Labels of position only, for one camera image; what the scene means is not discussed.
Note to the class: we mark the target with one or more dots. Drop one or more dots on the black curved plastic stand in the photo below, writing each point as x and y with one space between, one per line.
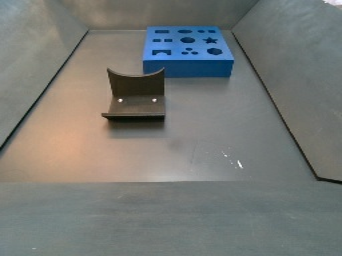
138 95

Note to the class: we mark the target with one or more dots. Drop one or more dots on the blue shape sorter block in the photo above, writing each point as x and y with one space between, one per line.
189 51

